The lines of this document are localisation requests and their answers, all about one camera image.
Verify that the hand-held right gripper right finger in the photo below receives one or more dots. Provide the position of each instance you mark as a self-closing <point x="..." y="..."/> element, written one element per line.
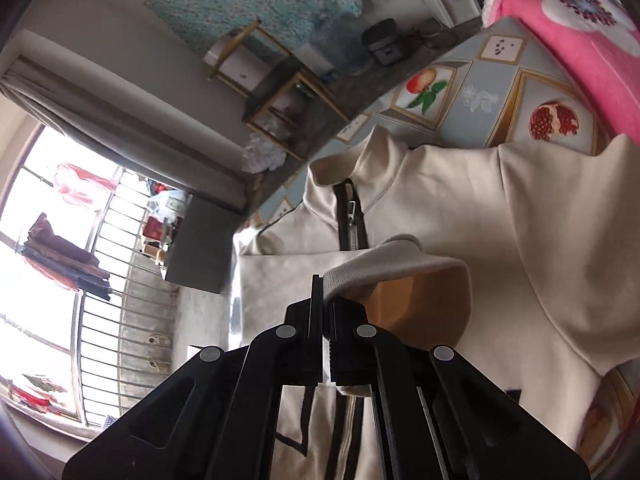
<point x="345" y="355"/>

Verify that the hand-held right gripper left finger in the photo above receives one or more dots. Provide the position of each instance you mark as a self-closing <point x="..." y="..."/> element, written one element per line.
<point x="315" y="340"/>

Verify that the beige zip jacket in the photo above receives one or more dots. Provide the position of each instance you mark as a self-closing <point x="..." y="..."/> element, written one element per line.
<point x="450" y="200"/>

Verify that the grey box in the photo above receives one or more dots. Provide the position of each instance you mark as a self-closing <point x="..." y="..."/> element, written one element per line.
<point x="200" y="245"/>

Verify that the metal window railing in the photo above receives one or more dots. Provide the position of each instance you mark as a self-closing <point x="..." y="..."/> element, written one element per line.
<point x="135" y="310"/>

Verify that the white plastic bag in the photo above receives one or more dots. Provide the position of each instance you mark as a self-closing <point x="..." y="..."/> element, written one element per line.
<point x="262" y="154"/>

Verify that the red box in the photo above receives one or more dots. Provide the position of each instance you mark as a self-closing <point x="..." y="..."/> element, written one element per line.
<point x="152" y="227"/>

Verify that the dark hanging garments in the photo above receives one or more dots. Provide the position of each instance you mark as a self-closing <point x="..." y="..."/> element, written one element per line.
<point x="65" y="260"/>

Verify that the pink hanging garment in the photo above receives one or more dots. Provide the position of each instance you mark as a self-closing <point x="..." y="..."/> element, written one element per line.
<point x="80" y="185"/>

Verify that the red patterned hanging cloth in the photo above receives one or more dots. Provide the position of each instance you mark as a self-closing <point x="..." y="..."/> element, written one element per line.
<point x="37" y="392"/>

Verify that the grey curtain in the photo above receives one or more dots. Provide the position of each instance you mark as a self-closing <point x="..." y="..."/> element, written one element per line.
<point x="125" y="120"/>

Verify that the clear blue water jug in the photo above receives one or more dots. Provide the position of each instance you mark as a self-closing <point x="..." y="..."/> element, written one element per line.
<point x="342" y="45"/>

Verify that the black kitchen appliance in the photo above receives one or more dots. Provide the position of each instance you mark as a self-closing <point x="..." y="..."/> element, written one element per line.
<point x="381" y="42"/>

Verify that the fruit print tablecloth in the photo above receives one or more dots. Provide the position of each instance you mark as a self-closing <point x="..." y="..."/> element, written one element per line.
<point x="495" y="85"/>

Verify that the teal floral cloth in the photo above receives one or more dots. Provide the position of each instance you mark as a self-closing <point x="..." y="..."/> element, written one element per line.
<point x="240" y="0"/>

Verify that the pink floral blanket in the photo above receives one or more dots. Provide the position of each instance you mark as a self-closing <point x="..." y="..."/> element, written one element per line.
<point x="575" y="45"/>

